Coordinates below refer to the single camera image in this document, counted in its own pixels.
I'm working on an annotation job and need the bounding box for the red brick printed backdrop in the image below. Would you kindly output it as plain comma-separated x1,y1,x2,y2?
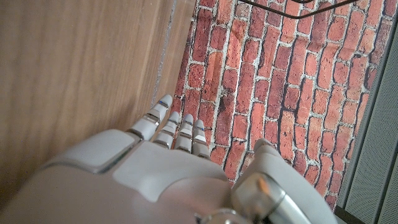
169,0,398,212

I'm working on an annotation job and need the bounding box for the grey perforated panel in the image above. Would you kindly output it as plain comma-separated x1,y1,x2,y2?
337,14,398,224

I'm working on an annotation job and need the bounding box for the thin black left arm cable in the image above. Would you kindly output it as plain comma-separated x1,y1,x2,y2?
238,0,359,20

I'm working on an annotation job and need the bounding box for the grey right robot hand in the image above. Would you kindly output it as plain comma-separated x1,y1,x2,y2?
0,94,339,224

